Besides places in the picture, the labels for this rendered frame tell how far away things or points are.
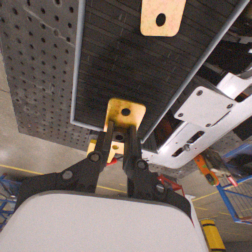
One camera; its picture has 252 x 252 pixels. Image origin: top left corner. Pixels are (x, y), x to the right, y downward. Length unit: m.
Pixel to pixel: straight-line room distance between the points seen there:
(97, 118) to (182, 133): 0.35
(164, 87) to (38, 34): 0.64
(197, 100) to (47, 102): 0.80
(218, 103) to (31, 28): 0.72
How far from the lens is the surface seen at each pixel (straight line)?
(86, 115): 0.21
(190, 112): 0.28
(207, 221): 7.48
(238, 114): 0.52
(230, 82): 0.43
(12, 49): 0.83
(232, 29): 0.38
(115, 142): 0.15
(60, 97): 0.81
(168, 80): 0.17
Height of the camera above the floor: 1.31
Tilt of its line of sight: 49 degrees down
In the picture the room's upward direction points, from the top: 177 degrees counter-clockwise
